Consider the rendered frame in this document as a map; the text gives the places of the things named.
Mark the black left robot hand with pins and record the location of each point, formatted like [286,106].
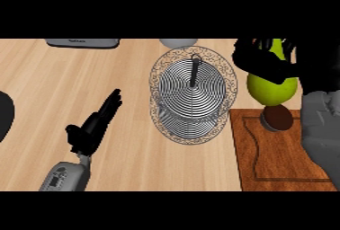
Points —
[90,134]

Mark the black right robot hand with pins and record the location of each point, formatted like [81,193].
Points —
[317,66]

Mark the green pear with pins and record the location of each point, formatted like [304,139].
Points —
[271,91]

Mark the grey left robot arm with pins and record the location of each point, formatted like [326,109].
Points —
[67,178]

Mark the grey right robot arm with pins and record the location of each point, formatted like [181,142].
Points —
[323,128]

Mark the brown wooden cutting board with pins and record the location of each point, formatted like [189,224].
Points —
[283,161]

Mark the dark brown round disc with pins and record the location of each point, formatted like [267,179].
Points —
[279,118]

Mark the dark grey rounded object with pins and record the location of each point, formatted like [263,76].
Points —
[5,116]

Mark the grey flat appliance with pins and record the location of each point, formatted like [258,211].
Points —
[85,42]

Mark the grey round bowl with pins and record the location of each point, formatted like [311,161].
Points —
[178,42]

